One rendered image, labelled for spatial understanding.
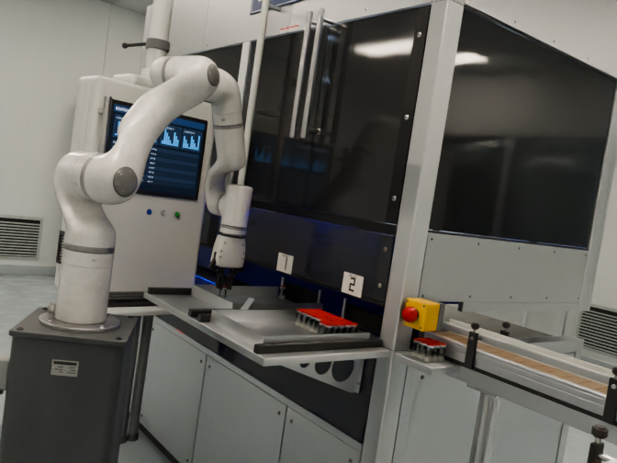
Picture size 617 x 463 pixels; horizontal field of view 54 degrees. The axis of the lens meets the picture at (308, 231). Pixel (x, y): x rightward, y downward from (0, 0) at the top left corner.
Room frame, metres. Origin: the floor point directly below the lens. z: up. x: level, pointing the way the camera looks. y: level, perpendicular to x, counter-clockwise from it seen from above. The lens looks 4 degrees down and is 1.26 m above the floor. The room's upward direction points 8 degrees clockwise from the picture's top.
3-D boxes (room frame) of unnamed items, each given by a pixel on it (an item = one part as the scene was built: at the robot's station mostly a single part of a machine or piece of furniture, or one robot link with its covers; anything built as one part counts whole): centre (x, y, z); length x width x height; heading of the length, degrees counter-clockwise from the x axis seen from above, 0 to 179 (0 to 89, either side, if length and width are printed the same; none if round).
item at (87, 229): (1.49, 0.56, 1.16); 0.19 x 0.12 x 0.24; 56
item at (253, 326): (1.59, 0.01, 0.90); 0.34 x 0.26 x 0.04; 128
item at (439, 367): (1.55, -0.37, 0.87); 0.14 x 0.13 x 0.02; 128
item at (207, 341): (2.40, 0.38, 0.73); 1.98 x 0.01 x 0.25; 38
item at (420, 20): (1.63, -0.22, 1.40); 0.04 x 0.01 x 0.80; 38
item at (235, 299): (1.93, 0.13, 0.90); 0.34 x 0.26 x 0.04; 128
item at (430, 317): (1.54, -0.32, 0.99); 0.08 x 0.07 x 0.07; 128
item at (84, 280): (1.47, 0.53, 0.95); 0.19 x 0.19 x 0.18
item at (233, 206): (1.91, 0.24, 1.19); 0.09 x 0.08 x 0.13; 55
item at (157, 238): (2.25, 0.65, 1.19); 0.50 x 0.19 x 0.78; 135
